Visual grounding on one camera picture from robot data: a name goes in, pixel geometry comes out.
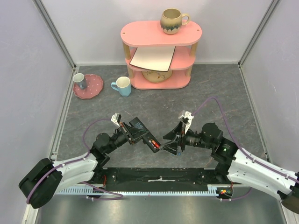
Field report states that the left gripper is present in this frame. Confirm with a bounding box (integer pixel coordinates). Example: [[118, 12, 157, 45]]
[[105, 121, 150, 154]]

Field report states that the red orange battery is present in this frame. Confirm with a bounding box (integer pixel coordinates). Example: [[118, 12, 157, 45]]
[[151, 140, 160, 148]]

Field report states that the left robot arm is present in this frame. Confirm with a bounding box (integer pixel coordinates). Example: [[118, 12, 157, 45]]
[[19, 121, 160, 209]]

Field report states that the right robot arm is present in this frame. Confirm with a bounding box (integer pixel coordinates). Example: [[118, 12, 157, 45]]
[[160, 122, 299, 213]]

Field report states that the light blue mug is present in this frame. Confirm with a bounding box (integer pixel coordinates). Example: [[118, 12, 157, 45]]
[[110, 77, 131, 97]]

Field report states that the beige floral bowl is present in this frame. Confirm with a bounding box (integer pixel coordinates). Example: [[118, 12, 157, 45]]
[[142, 70, 172, 83]]

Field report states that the pink dotted plate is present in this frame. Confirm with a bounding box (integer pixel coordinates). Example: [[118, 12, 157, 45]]
[[72, 74, 103, 99]]

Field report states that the grey small mug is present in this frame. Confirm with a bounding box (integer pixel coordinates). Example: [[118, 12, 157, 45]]
[[72, 73, 87, 90]]

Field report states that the white square plate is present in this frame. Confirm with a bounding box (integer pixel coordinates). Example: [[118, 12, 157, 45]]
[[129, 46, 176, 71]]

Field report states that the pink three-tier shelf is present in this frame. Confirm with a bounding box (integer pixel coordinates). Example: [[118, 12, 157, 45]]
[[121, 21, 202, 90]]

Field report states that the beige ceramic mug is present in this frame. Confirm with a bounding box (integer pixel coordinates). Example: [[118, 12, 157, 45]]
[[160, 8, 190, 35]]

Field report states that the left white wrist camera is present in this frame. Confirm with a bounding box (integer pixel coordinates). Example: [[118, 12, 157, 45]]
[[111, 113, 122, 127]]

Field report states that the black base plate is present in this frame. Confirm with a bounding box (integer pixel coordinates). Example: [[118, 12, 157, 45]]
[[90, 168, 231, 185]]

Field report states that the grey slotted cable duct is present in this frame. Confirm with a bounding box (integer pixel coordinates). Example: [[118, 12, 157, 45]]
[[56, 184, 234, 196]]

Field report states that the left aluminium frame post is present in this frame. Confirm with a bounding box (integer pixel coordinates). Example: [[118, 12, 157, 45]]
[[32, 0, 77, 69]]

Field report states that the aluminium frame post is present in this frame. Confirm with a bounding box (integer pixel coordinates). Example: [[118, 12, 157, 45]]
[[238, 0, 280, 68], [32, 0, 77, 69]]

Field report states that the right aluminium frame post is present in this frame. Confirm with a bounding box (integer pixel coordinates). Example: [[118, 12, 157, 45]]
[[238, 0, 280, 68]]

